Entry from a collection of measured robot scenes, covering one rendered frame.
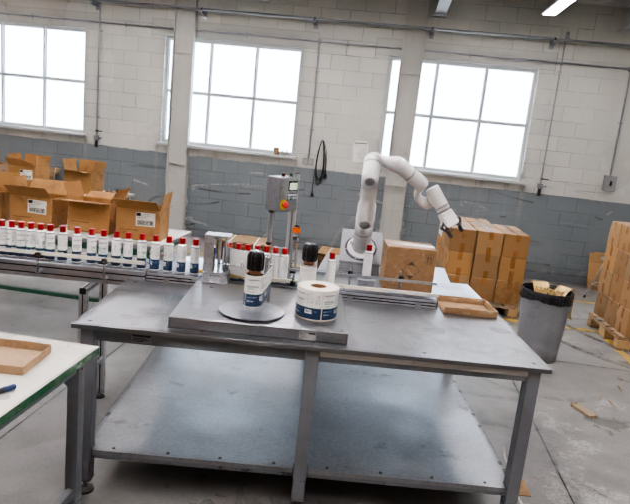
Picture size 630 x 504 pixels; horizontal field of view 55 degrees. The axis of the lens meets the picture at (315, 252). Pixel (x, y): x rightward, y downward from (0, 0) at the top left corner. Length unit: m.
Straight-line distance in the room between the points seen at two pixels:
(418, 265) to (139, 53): 6.67
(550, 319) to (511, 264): 1.40
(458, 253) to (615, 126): 3.46
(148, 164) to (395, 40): 3.98
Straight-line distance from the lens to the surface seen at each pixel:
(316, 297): 2.80
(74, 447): 2.77
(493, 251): 6.66
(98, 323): 2.82
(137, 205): 4.78
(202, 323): 2.74
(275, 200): 3.37
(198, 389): 3.65
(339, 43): 8.80
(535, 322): 5.47
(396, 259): 3.65
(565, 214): 9.09
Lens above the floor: 1.75
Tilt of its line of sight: 11 degrees down
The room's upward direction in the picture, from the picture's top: 6 degrees clockwise
